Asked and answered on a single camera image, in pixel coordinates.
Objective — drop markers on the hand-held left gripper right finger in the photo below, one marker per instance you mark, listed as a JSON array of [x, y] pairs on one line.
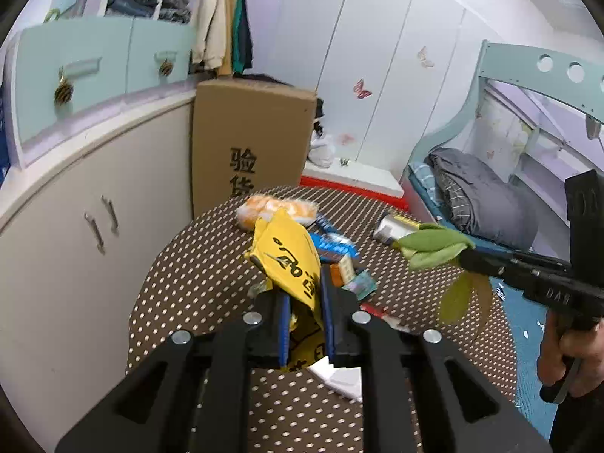
[[328, 330]]

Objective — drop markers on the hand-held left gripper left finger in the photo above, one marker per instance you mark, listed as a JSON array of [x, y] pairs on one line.
[[284, 335]]

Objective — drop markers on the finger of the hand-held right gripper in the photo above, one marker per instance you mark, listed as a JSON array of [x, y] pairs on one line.
[[495, 266], [542, 262]]

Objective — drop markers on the green leaves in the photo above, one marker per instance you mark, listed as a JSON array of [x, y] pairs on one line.
[[432, 243]]

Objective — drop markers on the yellow plastic bag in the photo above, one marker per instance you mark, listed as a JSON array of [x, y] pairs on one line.
[[288, 255]]

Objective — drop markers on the large blue snack packet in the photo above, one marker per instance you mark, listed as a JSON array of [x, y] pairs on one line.
[[332, 247]]

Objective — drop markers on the orange white snack packet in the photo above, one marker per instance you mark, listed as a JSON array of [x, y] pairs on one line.
[[264, 210]]

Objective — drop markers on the person's right forearm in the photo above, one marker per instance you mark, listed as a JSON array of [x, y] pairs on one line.
[[583, 420]]

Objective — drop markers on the person's right hand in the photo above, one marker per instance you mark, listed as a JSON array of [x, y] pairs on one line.
[[552, 349]]

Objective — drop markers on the white yellow cardboard carton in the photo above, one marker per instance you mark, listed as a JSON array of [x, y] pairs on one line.
[[342, 380]]

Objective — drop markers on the teal card packet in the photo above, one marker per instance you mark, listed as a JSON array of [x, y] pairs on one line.
[[361, 287]]

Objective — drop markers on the red white wrapper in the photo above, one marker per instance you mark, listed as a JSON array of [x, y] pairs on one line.
[[382, 316]]

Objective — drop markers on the small orange white box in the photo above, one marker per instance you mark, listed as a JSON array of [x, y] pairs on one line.
[[343, 271]]

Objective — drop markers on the grey blanket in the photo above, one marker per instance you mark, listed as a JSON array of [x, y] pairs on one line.
[[490, 198]]

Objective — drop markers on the blue floor mat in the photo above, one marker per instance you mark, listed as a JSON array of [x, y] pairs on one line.
[[528, 339]]

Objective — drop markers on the blue white wrapper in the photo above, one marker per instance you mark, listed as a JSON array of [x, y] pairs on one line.
[[328, 224]]

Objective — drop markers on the silver can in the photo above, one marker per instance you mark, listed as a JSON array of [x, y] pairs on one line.
[[394, 229]]

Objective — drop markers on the round dotted table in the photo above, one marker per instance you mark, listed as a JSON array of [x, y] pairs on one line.
[[198, 264]]

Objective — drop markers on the blue plaid bedsheet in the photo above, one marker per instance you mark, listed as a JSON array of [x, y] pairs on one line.
[[424, 179]]

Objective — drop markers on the white plastic bag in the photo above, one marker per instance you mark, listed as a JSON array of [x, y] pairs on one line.
[[321, 151]]

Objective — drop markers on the faint pink butterfly sticker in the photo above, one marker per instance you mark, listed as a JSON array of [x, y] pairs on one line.
[[347, 139]]

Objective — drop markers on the large cardboard box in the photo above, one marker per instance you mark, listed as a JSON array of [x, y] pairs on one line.
[[250, 132]]

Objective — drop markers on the dark garment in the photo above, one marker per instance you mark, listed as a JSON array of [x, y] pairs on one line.
[[318, 113]]

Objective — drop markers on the pale butterfly sticker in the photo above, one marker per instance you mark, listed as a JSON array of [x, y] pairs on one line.
[[425, 56]]

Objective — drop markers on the white cabinet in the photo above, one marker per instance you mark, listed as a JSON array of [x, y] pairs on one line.
[[56, 273]]

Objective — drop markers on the white wardrobe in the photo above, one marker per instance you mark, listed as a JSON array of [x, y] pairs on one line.
[[377, 33]]

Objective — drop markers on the green hanging garment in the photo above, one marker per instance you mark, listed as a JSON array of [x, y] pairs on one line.
[[243, 33]]

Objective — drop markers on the mustard hanging garment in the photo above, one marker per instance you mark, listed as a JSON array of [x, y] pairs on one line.
[[229, 33]]

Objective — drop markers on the cream hanging hoodie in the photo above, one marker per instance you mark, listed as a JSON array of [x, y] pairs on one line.
[[210, 14]]

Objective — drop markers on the teal drawer unit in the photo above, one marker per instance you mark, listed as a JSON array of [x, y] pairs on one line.
[[94, 52]]

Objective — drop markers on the teal bed frame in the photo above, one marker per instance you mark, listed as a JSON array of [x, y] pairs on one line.
[[514, 63]]

